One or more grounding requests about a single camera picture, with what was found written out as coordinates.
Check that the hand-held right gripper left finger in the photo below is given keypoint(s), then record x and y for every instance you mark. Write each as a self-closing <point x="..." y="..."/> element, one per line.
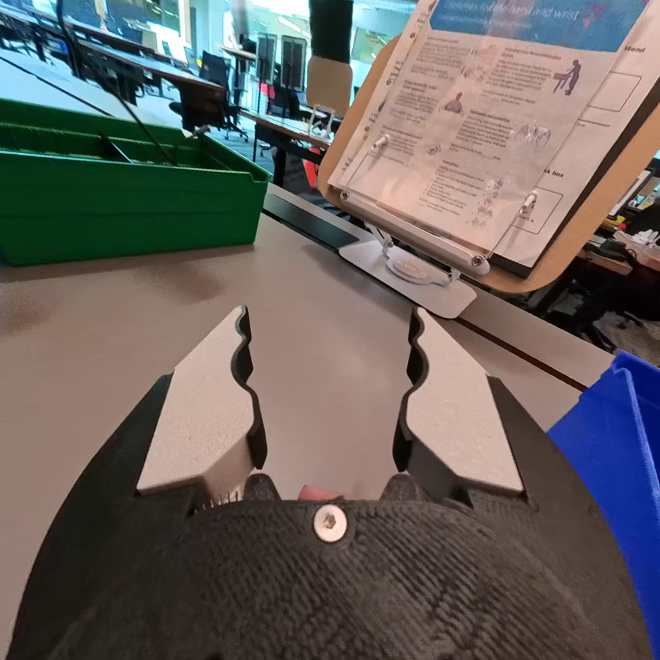
<point x="201" y="423"/>

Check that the green plastic bin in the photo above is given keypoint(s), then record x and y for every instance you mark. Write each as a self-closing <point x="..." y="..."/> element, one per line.
<point x="129" y="216"/>

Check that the small wooden document stand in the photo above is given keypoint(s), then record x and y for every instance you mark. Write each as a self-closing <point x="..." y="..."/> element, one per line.
<point x="330" y="82"/>

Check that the person's right hand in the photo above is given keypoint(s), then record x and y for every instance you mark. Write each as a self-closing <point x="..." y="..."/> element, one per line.
<point x="319" y="493"/>

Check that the black office chair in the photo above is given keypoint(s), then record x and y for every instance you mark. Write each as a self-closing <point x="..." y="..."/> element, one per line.
<point x="214" y="72"/>

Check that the large blue plastic bin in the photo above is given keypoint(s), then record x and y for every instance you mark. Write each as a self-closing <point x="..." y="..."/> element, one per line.
<point x="618" y="464"/>

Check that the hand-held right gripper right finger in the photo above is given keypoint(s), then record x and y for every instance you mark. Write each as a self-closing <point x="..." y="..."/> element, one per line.
<point x="459" y="428"/>

